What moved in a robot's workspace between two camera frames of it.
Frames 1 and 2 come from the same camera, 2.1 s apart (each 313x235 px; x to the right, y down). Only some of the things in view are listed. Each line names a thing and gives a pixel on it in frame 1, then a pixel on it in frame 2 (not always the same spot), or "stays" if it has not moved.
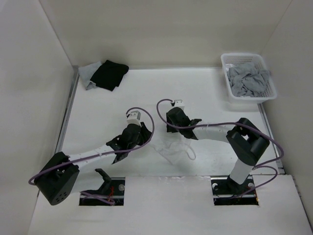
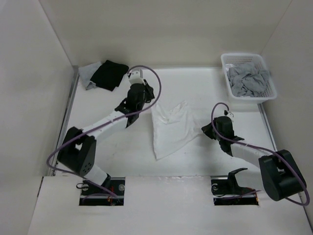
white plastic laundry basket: x=248 y=79 stays
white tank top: x=173 y=148 -> x=173 y=125
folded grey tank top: x=86 y=71 stays
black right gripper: x=170 y=129 -> x=207 y=129
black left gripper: x=145 y=132 -> x=149 y=90
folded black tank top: x=109 y=75 stays
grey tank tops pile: x=246 y=80 stays
